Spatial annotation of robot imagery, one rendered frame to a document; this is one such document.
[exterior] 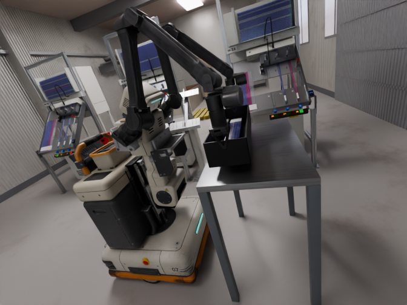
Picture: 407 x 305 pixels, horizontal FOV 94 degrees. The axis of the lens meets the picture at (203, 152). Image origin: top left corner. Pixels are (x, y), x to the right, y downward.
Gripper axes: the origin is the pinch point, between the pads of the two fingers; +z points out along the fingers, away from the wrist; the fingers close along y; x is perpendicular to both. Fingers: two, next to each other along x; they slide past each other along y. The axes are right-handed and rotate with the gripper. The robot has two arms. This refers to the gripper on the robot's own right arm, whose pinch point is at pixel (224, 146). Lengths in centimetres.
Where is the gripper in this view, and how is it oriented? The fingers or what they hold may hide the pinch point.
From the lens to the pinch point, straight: 73.7
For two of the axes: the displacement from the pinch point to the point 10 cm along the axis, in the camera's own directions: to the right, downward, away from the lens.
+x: -9.4, 1.3, 3.0
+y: 2.2, -4.3, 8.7
